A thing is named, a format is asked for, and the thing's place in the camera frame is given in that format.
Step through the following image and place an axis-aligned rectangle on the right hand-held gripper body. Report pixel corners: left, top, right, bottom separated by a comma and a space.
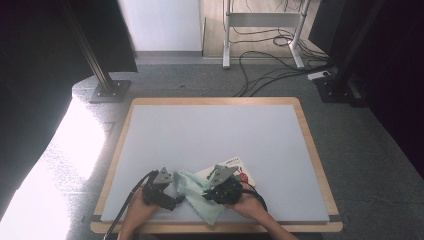
208, 165, 245, 206

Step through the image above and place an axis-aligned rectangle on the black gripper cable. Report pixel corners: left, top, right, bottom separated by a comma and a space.
245, 187, 269, 213
102, 169, 160, 240

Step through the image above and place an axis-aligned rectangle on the person's right hand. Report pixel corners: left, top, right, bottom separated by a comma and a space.
223, 182, 268, 222

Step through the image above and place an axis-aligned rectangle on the light green cloth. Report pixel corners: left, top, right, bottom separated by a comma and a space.
173, 164, 232, 226

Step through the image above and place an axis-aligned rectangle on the white metal desk frame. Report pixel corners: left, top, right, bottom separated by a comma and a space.
222, 0, 313, 70

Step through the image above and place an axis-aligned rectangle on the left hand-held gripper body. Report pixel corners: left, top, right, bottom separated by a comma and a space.
141, 166, 178, 212

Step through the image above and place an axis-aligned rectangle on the white power strip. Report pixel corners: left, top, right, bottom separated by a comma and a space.
306, 70, 332, 82

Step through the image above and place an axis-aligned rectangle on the black tape strip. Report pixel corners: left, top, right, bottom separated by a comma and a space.
329, 214, 352, 224

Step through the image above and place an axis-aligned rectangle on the bundle of black floor cables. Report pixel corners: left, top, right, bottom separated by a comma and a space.
229, 0, 338, 98

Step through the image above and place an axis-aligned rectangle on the wooden table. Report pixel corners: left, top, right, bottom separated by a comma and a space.
89, 96, 345, 235

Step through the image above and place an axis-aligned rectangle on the light grey table mat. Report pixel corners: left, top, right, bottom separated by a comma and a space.
100, 104, 331, 224

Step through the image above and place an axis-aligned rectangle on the dark curtain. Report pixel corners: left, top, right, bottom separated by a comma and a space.
0, 0, 139, 222
307, 0, 424, 180

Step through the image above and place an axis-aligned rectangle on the caterpillar picture book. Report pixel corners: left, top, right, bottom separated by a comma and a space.
194, 156, 257, 188

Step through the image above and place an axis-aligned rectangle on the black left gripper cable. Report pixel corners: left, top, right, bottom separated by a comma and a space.
102, 169, 160, 240

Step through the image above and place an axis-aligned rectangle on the black metal stand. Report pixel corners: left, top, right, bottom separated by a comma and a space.
60, 0, 132, 104
314, 0, 388, 104

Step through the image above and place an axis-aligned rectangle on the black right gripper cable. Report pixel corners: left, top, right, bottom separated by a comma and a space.
245, 187, 269, 213

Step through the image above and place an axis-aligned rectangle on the person's left hand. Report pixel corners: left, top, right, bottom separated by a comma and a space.
124, 187, 160, 232

